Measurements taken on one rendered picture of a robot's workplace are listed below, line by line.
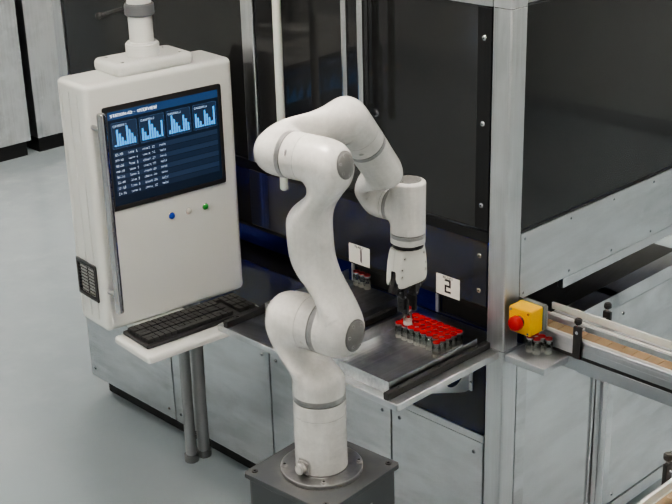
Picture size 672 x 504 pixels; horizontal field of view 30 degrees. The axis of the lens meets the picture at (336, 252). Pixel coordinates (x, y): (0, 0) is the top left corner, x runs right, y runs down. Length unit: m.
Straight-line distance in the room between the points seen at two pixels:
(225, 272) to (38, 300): 2.28
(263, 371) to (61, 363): 1.48
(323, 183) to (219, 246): 1.43
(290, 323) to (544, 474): 1.29
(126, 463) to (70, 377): 0.77
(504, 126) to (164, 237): 1.15
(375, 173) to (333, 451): 0.63
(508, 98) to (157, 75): 1.06
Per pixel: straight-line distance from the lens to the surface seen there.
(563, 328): 3.44
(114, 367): 4.98
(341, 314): 2.66
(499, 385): 3.44
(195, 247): 3.86
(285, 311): 2.73
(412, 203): 2.92
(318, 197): 2.54
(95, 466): 4.70
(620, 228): 3.71
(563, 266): 3.51
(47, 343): 5.67
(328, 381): 2.76
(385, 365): 3.32
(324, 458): 2.84
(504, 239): 3.26
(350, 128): 2.65
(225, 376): 4.38
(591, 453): 3.54
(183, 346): 3.66
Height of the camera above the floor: 2.39
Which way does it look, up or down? 22 degrees down
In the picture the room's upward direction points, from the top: 2 degrees counter-clockwise
